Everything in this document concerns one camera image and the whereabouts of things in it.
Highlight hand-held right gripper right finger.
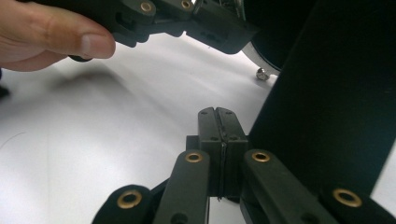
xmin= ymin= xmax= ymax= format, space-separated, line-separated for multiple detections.
xmin=216 ymin=106 xmax=250 ymax=199

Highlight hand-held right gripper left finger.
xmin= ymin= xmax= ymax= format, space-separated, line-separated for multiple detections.
xmin=186 ymin=106 xmax=224 ymax=199

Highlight oval silver picture frame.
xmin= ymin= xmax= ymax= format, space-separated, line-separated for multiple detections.
xmin=236 ymin=0 xmax=396 ymax=199

